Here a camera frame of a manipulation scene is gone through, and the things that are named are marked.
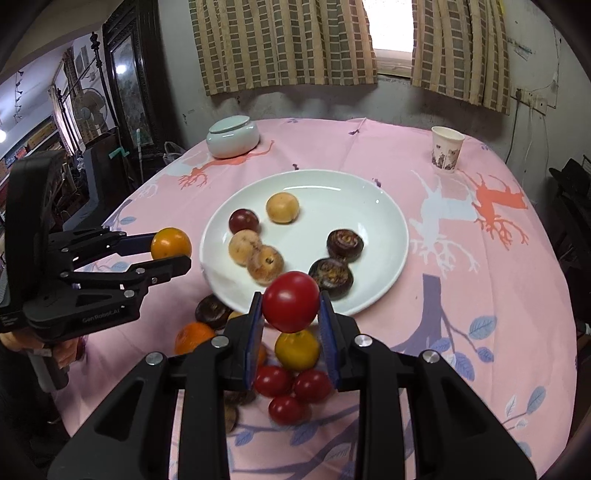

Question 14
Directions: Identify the white round plate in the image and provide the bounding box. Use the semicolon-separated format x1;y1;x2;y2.
199;170;410;316

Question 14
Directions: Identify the pink printed tablecloth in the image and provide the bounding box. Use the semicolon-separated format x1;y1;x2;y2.
55;119;577;479

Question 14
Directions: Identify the right checkered curtain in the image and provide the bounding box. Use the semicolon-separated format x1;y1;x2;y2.
411;0;511;114

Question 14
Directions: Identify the large orange tangerine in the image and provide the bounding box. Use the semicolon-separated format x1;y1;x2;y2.
174;322;215;355

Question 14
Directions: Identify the person's left hand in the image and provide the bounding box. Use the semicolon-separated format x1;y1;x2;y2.
1;329;81;368

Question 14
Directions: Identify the dark wooden cabinet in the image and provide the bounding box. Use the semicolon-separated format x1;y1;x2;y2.
102;0;180;155

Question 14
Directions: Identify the left checkered curtain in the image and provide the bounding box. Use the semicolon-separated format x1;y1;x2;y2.
188;0;378;96

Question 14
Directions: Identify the standing electric fan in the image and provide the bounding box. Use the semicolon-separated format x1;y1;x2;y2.
72;88;107;141

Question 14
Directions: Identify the white lidded ceramic jar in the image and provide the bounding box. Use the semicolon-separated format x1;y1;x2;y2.
205;115;260;159

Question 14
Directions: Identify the tan striped melon fruit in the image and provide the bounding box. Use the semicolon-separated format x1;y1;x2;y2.
266;192;300;224

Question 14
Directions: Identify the dark brown passion fruit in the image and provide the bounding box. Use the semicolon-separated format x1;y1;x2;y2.
327;229;365;262

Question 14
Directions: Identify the dark red plum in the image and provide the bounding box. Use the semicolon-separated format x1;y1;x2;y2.
228;208;259;234

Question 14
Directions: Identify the checkered curtain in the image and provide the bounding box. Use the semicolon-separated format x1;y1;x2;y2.
411;0;511;114
188;0;378;96

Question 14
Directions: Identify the yellow orange citrus fruit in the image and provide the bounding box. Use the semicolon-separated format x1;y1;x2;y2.
150;227;192;260

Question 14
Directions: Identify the white paper cup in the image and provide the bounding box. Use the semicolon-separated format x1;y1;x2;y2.
431;126;466;172

